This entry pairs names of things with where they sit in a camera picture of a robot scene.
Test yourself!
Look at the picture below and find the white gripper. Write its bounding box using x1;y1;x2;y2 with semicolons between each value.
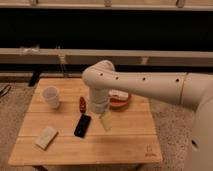
89;88;112;132

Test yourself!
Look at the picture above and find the red pepper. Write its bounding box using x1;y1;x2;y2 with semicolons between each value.
79;97;86;113

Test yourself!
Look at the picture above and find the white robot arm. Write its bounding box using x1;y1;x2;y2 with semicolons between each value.
82;60;213;171

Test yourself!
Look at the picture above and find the orange ceramic bowl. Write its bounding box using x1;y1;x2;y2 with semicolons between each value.
110;94;131;108

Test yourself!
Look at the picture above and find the white cloth in bowl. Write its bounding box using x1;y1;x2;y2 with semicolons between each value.
109;90;129;100

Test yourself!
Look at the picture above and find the black smartphone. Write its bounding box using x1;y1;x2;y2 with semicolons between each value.
74;115;91;138

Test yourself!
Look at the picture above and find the wooden table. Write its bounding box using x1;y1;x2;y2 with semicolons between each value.
9;78;162;166

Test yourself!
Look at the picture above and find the beige sponge block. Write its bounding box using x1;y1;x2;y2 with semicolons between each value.
35;127;58;150

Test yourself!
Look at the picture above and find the white plastic cup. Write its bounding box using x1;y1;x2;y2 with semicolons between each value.
41;86;60;109

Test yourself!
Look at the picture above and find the black cable left floor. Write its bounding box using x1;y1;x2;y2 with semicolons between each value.
0;83;12;99

